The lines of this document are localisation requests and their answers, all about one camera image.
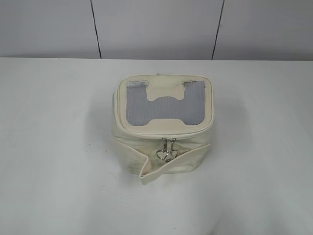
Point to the cream zippered lunch bag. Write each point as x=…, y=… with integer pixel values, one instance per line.
x=147, y=108

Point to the silver zipper pull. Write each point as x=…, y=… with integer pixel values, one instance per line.
x=170, y=153
x=163, y=153

